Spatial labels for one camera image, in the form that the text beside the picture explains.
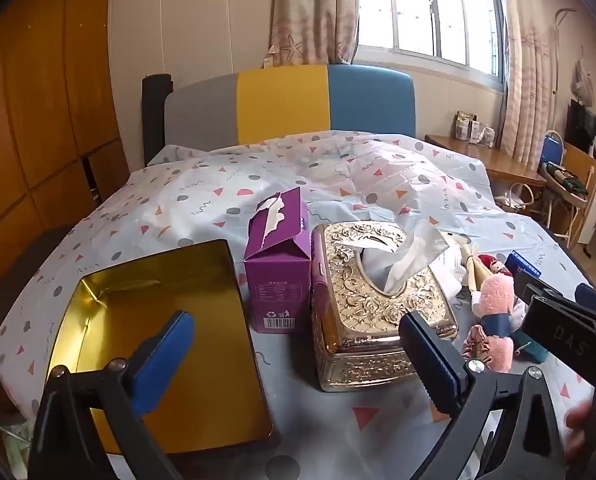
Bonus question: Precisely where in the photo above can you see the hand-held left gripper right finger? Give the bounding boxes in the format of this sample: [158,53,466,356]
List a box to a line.
[398,310,568,480]

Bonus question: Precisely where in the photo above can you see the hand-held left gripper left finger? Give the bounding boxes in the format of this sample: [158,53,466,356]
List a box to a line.
[28,310,199,480]

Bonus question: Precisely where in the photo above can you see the pink towel blue band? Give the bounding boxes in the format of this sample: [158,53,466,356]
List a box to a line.
[472,270,521,373]

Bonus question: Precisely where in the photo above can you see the red knitted cloth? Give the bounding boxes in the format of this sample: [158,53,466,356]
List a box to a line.
[478,254,509,281]

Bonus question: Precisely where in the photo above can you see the pink satin scrunchie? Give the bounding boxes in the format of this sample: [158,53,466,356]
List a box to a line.
[462,324,493,361]

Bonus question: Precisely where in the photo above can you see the gold metal tin tray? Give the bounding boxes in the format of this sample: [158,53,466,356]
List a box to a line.
[45,238,273,456]

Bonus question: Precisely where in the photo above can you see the person's right hand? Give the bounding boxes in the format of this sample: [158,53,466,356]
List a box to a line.
[564,400,596,464]

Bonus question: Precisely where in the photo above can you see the small blue box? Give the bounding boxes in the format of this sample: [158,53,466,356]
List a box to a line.
[506,250,543,278]

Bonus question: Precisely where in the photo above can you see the gold ornate tissue box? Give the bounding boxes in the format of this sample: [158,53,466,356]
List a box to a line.
[310,220,459,392]

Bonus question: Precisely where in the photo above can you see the folded umbrella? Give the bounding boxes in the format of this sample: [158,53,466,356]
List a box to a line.
[540,162,588,196]

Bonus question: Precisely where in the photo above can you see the white tissue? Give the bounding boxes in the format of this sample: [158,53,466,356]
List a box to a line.
[335,222,451,296]

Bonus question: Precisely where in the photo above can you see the blue folding chair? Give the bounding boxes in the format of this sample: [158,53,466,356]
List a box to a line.
[538,130,588,246]

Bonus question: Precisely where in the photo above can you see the wooden board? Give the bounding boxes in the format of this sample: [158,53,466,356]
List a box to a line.
[560,142,596,206]

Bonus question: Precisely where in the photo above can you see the wooden desk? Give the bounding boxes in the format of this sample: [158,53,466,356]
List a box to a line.
[424,134,548,196]

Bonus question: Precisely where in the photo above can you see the purple carton box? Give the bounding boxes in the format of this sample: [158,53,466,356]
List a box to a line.
[243,186,313,335]

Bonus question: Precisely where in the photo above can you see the small boxes on desk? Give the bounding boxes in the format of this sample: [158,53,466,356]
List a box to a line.
[452,111,496,148]

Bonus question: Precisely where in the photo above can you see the papers on floor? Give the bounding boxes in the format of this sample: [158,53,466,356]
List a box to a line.
[0,420,36,476]

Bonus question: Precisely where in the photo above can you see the black screen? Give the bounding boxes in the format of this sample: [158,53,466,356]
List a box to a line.
[565,100,596,161]

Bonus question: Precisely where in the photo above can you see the hanging plastic bag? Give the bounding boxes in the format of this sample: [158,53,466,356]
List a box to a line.
[570,57,596,108]

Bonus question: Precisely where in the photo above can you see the beige patterned curtain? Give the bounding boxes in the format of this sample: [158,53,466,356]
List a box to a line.
[498,0,561,161]

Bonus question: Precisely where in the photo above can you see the black rolled mat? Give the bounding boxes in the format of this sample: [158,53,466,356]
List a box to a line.
[142,74,173,167]

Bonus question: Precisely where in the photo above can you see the wooden wardrobe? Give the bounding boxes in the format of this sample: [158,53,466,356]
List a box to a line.
[0,0,131,311]

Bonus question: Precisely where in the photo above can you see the grey yellow blue headboard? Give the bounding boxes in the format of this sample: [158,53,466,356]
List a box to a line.
[164,64,417,161]

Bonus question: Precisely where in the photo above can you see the large window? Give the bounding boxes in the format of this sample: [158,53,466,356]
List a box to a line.
[353,0,508,93]

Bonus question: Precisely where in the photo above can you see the beige starfish print curtain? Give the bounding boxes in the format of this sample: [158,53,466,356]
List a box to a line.
[269,0,361,68]

